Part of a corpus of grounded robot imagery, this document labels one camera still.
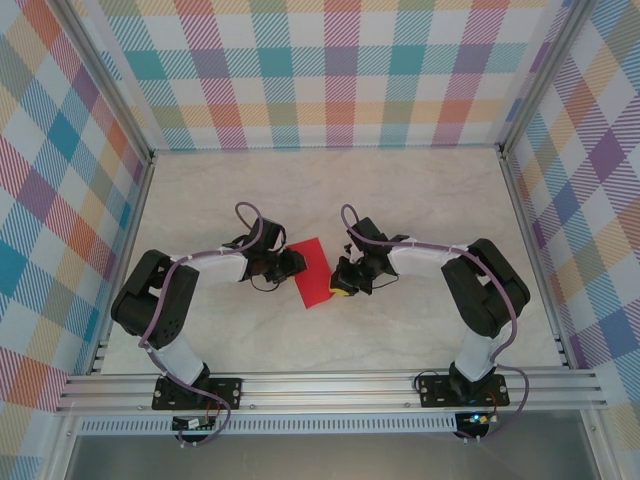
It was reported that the grey metal panel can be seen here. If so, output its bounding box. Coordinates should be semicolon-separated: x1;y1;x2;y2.
64;433;601;480

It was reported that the black labelled control board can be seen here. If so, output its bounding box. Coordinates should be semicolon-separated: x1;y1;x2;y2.
171;416;217;433

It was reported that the control board with green light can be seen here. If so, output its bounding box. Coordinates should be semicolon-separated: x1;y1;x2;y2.
458;411;497;427

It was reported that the aluminium mounting rail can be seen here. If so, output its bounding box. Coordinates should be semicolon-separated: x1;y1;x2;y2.
53;368;610;415

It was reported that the perforated metal cable duct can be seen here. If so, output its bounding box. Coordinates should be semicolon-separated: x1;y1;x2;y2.
78;417;460;436

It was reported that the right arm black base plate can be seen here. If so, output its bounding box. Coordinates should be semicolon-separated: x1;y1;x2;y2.
417;373;511;408

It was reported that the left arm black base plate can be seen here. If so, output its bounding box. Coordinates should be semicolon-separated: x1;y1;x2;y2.
151;377;244;412

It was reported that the aluminium side rail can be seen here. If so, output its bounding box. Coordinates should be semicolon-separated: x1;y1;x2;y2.
87;149;160;376
497;143;576;371

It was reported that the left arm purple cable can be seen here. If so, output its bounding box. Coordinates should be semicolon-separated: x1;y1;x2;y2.
138;201;266;447

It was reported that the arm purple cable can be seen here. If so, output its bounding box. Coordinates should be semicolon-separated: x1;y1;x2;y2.
138;201;266;447
340;203;531;445

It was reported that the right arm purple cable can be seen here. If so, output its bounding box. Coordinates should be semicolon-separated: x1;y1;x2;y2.
340;203;531;445

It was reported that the aluminium frame post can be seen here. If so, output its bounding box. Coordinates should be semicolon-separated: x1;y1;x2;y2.
495;0;604;154
58;0;156;164

